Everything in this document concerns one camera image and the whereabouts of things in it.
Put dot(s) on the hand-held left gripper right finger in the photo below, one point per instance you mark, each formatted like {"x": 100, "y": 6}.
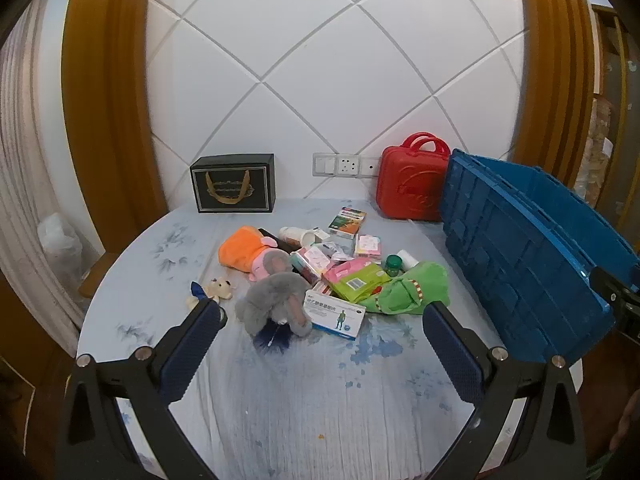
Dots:
{"x": 450, "y": 352}

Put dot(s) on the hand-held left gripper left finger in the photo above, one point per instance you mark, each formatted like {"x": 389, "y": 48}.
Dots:
{"x": 192, "y": 347}

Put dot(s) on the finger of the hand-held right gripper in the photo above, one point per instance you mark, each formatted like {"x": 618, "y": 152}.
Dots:
{"x": 629, "y": 325}
{"x": 612, "y": 282}

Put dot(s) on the small beige bear plush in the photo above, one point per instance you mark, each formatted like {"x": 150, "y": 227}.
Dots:
{"x": 217, "y": 290}

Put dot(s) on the blue bristle brush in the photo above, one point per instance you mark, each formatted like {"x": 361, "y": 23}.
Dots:
{"x": 272, "y": 337}

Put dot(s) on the blue plastic crate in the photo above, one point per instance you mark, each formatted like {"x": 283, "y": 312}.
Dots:
{"x": 520, "y": 260}

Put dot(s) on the pink sanitary pad pack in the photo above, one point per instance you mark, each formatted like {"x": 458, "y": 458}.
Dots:
{"x": 315, "y": 258}

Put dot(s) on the person's right forearm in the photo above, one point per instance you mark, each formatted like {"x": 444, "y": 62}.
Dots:
{"x": 629, "y": 420}

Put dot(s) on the green plush toy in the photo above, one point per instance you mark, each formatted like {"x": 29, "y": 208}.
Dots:
{"x": 425, "y": 280}

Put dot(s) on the grey elephant plush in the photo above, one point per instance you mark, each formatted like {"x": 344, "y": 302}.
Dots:
{"x": 275, "y": 295}

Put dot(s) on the white roll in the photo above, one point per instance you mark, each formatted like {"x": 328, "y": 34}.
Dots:
{"x": 410, "y": 258}

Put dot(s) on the green cap jar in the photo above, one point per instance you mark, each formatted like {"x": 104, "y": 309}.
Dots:
{"x": 394, "y": 265}

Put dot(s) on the pink pig plush orange dress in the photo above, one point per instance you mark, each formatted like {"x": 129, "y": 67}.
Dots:
{"x": 242, "y": 252}

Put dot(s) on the green flat packet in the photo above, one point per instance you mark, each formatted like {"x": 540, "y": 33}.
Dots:
{"x": 360, "y": 282}

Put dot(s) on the white blue medicine box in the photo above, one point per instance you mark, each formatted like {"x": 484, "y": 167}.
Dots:
{"x": 335, "y": 312}

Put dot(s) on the pink flat packet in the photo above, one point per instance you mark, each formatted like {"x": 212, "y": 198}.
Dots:
{"x": 345, "y": 270}

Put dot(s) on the pink floral pack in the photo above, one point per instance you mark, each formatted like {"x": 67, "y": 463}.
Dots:
{"x": 368, "y": 246}

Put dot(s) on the white pill bottle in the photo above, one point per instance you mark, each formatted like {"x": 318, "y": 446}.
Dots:
{"x": 295, "y": 236}

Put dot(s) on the foil sachet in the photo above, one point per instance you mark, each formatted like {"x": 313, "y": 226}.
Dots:
{"x": 337, "y": 251}

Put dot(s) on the green orange carton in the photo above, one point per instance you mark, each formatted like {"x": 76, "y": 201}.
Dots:
{"x": 347, "y": 221}

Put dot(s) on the dark gift box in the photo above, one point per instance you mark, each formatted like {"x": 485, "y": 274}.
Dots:
{"x": 232, "y": 185}

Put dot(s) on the white plastic bag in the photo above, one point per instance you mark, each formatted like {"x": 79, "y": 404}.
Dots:
{"x": 60, "y": 245}

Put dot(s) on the red plastic carry case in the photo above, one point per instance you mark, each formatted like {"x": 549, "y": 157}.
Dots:
{"x": 407, "y": 185}

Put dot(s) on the wooden glass cabinet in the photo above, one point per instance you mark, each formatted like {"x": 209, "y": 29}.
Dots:
{"x": 617, "y": 50}

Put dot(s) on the pale curtain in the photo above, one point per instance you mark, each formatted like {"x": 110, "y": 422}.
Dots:
{"x": 30, "y": 170}

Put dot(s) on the wooden frame post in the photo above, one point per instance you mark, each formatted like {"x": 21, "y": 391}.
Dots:
{"x": 110, "y": 110}
{"x": 555, "y": 85}

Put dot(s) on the white wall socket panel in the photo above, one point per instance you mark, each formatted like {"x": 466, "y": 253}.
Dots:
{"x": 345, "y": 164}

